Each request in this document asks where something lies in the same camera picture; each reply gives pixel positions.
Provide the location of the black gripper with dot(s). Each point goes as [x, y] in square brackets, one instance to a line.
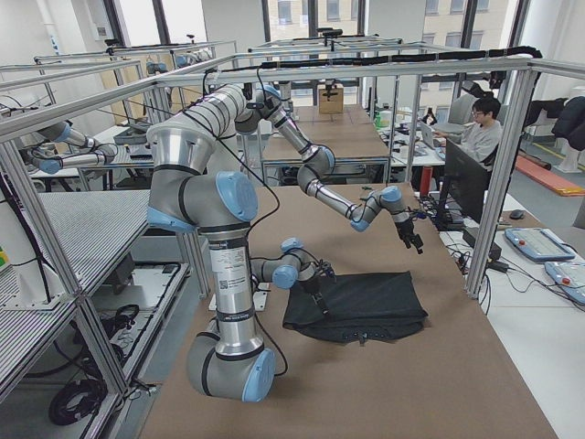
[405, 232]
[314, 288]

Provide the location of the black printed t-shirt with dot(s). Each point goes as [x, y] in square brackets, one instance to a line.
[362, 307]

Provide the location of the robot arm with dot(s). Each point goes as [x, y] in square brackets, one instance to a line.
[229, 358]
[319, 162]

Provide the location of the red cylinder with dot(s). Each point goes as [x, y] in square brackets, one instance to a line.
[425, 181]

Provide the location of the black Huawei monitor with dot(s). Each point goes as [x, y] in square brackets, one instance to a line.
[462, 191]

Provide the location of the black computer mouse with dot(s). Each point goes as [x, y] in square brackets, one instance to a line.
[517, 214]

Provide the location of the person in grey sweater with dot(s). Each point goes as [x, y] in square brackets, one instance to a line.
[481, 139]

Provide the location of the blue teach pendant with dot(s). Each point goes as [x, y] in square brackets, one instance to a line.
[569, 276]
[538, 245]

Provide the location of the cardboard box on far table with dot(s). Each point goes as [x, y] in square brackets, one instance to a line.
[330, 101]

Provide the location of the striped background table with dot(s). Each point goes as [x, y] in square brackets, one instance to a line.
[84, 236]

